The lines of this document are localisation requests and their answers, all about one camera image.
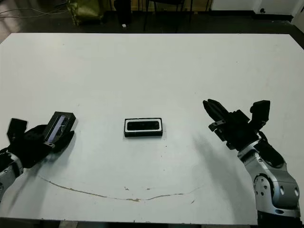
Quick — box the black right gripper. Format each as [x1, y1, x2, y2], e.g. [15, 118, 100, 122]
[203, 99, 259, 151]

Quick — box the white cabinet with black knob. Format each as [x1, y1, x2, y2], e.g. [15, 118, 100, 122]
[254, 0, 295, 15]

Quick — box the black slim camera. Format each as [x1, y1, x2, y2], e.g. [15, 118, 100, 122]
[126, 121, 160, 131]

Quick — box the black upright floor object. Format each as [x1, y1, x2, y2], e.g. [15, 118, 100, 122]
[114, 0, 133, 24]

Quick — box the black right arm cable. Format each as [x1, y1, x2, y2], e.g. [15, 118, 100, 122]
[257, 130, 270, 145]

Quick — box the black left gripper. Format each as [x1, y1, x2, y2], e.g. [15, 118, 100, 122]
[9, 123, 76, 169]

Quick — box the olive green bag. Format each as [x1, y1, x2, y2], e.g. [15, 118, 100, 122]
[66, 0, 105, 26]

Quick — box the black box lid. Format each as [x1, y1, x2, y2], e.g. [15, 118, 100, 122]
[44, 111, 77, 146]

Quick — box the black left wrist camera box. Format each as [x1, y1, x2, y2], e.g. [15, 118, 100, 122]
[6, 118, 29, 143]

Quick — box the black office chair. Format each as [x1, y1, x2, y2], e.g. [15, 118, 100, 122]
[143, 0, 194, 33]

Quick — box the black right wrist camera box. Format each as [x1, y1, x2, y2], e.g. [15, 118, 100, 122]
[249, 100, 271, 128]

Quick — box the white board panel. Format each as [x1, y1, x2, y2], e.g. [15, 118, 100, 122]
[292, 0, 304, 49]

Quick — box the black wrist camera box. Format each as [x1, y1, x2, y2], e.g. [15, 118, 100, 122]
[6, 118, 29, 143]
[249, 100, 271, 128]

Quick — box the black box with white insert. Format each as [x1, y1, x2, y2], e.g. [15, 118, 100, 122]
[123, 117, 163, 138]

